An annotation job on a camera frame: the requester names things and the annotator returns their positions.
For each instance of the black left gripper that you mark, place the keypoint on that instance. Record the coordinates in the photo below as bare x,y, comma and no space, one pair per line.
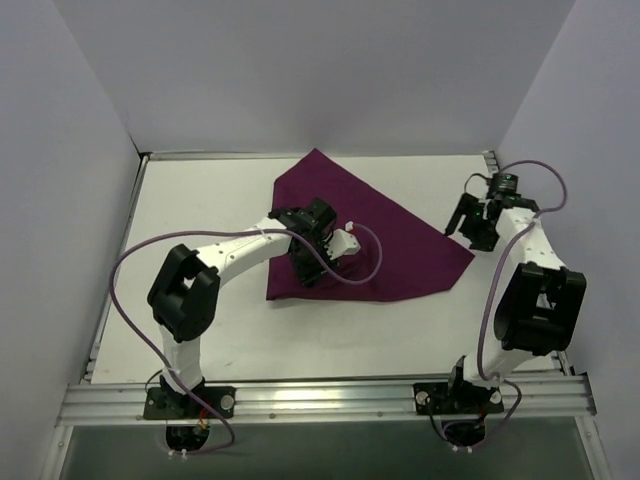
308,263

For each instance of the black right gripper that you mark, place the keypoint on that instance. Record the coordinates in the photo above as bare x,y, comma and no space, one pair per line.
468,220

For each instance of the purple surgical cloth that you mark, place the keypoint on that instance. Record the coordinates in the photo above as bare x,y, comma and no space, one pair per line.
415,259

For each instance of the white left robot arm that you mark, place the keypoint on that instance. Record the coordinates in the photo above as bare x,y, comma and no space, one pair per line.
184,295

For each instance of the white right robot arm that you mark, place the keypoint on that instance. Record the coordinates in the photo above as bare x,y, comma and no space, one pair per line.
534,299

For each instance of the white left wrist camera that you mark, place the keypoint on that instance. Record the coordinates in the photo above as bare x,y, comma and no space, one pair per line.
343,242

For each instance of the aluminium right rail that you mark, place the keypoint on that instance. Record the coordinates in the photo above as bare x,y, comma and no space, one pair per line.
502,363

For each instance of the aluminium rail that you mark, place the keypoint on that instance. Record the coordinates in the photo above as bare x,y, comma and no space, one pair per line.
534,396
502,363

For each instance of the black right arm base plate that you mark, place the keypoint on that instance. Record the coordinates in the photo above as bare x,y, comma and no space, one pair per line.
441,399

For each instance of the aluminium front rail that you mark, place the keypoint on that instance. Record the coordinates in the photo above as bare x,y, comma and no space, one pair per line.
534,396

